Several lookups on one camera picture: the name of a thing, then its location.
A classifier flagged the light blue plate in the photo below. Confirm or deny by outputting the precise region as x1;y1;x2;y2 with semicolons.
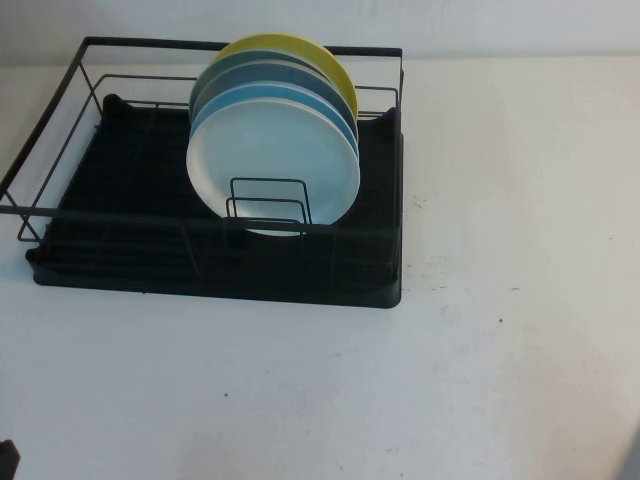
189;80;361;154

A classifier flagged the yellow plate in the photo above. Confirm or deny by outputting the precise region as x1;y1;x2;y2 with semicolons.
211;33;360;121

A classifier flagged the teal green plate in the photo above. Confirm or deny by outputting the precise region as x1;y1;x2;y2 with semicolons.
189;46;335;119

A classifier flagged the dark grey-blue plate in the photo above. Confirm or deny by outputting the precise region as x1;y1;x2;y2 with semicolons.
188;59;359;136

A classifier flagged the black plastic drip tray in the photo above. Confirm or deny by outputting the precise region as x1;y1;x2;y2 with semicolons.
25;94;404;312

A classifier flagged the black wire dish rack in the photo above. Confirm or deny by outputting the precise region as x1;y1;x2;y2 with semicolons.
0;35;405;242

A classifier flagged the pale white plate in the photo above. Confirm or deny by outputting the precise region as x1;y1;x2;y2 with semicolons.
185;97;362;238

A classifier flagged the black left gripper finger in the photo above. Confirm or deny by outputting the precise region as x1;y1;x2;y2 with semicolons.
0;439;21;480

